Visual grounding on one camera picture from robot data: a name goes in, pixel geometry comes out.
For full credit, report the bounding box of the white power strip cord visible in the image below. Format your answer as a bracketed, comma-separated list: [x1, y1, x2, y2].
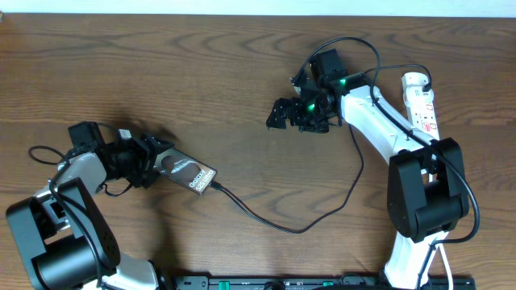
[437, 241, 455, 290]

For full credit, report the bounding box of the black USB plug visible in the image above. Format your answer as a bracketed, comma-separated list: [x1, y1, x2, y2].
[422, 81, 432, 92]

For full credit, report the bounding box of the Galaxy smartphone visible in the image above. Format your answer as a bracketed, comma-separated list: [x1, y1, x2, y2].
[153, 148, 218, 195]

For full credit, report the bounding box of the white power strip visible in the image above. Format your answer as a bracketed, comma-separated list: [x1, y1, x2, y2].
[402, 72, 440, 140]

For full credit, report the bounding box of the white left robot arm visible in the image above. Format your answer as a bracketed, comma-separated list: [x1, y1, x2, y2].
[6, 122, 176, 289]

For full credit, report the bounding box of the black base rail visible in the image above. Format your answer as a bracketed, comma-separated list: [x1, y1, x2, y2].
[175, 274, 476, 290]

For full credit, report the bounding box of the black charger cable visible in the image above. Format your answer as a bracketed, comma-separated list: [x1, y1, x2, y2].
[209, 64, 433, 235]

